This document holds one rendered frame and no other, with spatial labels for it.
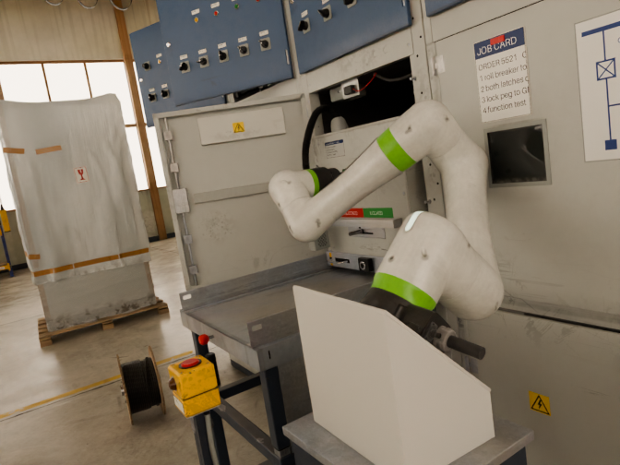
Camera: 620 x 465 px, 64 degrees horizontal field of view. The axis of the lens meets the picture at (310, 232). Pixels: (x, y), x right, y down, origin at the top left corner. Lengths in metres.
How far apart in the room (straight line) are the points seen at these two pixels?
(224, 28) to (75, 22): 10.98
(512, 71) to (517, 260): 0.49
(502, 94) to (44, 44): 12.09
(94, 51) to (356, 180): 12.02
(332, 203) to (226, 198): 0.86
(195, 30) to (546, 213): 1.70
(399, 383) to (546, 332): 0.71
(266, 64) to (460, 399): 1.66
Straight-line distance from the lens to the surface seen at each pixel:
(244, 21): 2.30
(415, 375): 0.85
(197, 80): 2.41
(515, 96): 1.38
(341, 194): 1.33
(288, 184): 1.43
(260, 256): 2.14
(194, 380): 1.12
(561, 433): 1.58
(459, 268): 0.99
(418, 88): 1.62
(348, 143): 1.84
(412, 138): 1.26
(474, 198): 1.24
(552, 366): 1.50
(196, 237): 2.14
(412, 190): 1.64
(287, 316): 1.35
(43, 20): 13.15
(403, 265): 0.94
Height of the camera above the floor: 1.29
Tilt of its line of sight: 8 degrees down
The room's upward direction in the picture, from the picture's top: 9 degrees counter-clockwise
